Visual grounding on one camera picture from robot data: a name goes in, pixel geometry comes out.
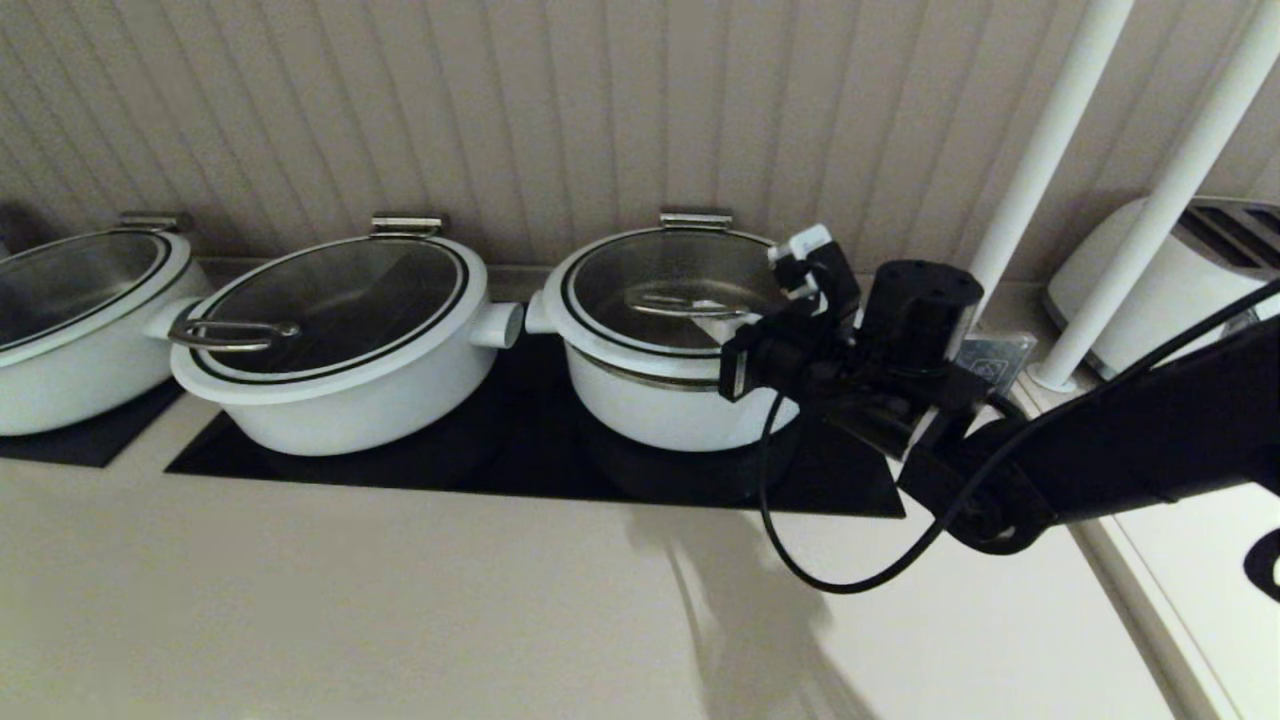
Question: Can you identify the small glass lid white rim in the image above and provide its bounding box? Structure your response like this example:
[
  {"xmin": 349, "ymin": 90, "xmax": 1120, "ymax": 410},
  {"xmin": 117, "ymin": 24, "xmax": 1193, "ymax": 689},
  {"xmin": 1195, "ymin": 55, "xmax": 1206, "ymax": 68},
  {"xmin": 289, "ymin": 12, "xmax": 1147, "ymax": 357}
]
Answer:
[{"xmin": 545, "ymin": 228, "xmax": 826, "ymax": 386}]

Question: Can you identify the small round white pot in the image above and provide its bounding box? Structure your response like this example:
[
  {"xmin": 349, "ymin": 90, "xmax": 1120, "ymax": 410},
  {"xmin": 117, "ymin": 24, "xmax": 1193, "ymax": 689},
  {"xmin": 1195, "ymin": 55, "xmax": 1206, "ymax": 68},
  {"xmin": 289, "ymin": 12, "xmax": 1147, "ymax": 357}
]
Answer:
[{"xmin": 527, "ymin": 292, "xmax": 801, "ymax": 453}]

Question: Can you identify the wide glass lid white rim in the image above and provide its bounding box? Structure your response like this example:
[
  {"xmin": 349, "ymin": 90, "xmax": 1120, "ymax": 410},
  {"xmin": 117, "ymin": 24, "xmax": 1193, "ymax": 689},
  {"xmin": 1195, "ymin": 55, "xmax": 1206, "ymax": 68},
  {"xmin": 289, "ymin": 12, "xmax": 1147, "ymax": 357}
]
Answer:
[{"xmin": 170, "ymin": 235, "xmax": 489, "ymax": 406}]

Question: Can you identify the wide white pot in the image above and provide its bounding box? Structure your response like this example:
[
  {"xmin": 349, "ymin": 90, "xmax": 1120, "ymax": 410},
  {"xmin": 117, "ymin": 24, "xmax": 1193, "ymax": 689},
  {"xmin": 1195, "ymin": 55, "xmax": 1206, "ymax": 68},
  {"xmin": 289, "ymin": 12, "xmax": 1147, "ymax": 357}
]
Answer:
[
  {"xmin": 145, "ymin": 297, "xmax": 524, "ymax": 458},
  {"xmin": 0, "ymin": 290, "xmax": 216, "ymax": 438}
]

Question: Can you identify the left white pot with lid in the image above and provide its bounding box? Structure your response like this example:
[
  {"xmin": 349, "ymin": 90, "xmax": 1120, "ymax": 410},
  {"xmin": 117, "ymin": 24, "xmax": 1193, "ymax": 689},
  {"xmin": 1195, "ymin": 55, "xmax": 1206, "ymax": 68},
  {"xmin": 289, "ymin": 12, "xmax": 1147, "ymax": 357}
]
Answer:
[{"xmin": 0, "ymin": 230, "xmax": 196, "ymax": 371}]

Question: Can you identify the black glass cooktop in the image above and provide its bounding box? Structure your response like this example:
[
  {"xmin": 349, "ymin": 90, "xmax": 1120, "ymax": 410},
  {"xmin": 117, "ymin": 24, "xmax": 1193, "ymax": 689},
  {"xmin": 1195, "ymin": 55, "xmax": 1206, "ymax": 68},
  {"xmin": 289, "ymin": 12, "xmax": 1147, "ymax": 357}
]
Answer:
[
  {"xmin": 0, "ymin": 380, "xmax": 189, "ymax": 469},
  {"xmin": 165, "ymin": 335, "xmax": 907, "ymax": 519}
]

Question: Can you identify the white toaster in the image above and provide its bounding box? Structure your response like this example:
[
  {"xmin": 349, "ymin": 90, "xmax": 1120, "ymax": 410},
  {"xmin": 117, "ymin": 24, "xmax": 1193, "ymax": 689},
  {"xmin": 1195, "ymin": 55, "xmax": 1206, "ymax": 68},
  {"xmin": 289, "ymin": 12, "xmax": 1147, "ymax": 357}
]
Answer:
[{"xmin": 1043, "ymin": 197, "xmax": 1280, "ymax": 381}]

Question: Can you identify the white round pole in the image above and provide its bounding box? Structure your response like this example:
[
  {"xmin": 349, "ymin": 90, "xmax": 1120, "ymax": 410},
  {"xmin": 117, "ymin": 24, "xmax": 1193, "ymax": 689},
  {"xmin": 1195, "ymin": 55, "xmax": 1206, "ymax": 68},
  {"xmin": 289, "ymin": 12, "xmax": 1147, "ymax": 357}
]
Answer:
[
  {"xmin": 965, "ymin": 0, "xmax": 1137, "ymax": 336},
  {"xmin": 1030, "ymin": 0, "xmax": 1280, "ymax": 393}
]

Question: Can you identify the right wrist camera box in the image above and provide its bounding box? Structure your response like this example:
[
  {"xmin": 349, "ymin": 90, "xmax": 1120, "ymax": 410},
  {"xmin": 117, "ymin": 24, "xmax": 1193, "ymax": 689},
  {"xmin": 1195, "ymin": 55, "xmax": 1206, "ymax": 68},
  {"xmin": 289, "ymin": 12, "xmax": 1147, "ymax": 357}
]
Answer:
[{"xmin": 768, "ymin": 224, "xmax": 863, "ymax": 331}]

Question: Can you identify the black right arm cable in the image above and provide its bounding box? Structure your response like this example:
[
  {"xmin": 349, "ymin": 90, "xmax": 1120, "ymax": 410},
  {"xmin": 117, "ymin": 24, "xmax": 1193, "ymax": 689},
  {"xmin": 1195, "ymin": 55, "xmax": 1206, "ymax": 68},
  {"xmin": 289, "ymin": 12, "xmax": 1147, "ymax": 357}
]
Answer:
[{"xmin": 758, "ymin": 280, "xmax": 1280, "ymax": 595}]

